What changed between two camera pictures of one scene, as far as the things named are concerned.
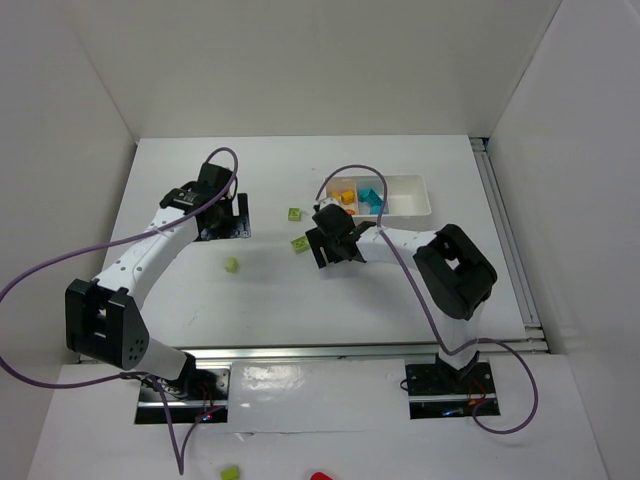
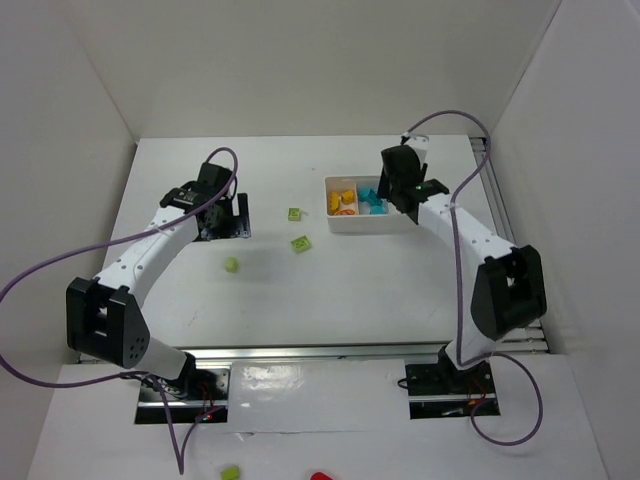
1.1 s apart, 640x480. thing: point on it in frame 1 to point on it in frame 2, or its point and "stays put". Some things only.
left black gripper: (226, 228) stays put
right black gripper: (323, 244) to (405, 201)
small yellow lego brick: (347, 197) stays put
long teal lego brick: (368, 195) stays put
